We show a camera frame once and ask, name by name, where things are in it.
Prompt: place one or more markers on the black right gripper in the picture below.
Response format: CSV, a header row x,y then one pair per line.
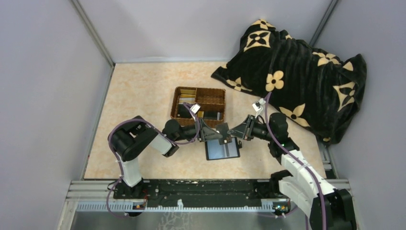
x,y
249,127

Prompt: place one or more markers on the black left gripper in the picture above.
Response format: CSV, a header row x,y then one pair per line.
x,y
202,130

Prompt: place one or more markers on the silver black striped card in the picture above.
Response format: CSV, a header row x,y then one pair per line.
x,y
223,129

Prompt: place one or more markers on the black leather card holder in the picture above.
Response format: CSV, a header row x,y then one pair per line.
x,y
216,151

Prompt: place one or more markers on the gold credit card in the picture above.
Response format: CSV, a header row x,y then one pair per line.
x,y
200,114

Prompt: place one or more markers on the brown wicker divided basket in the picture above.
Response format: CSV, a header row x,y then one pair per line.
x,y
211,105

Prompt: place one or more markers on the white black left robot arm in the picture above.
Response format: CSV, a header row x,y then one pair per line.
x,y
130,138

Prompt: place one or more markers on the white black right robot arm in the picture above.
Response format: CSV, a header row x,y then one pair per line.
x,y
325,206

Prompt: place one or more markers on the black card in basket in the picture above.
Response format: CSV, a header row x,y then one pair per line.
x,y
183,112

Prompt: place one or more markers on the silver card in basket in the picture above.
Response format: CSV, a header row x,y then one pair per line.
x,y
188,100

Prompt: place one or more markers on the gold card in basket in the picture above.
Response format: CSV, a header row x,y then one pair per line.
x,y
187,93

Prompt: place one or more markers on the black wallet in basket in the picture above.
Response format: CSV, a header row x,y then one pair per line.
x,y
212,115

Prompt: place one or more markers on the black floral patterned blanket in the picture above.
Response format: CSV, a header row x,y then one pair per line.
x,y
311,86

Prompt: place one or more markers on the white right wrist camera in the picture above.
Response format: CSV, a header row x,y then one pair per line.
x,y
258,106

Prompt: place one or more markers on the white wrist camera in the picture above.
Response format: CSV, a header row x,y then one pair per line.
x,y
195,108
258,106

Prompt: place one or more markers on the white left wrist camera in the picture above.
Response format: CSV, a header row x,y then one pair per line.
x,y
195,108

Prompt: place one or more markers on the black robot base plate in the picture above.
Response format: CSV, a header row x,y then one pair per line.
x,y
228,193

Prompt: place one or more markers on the aluminium frame rail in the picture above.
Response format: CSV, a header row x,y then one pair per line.
x,y
95,195

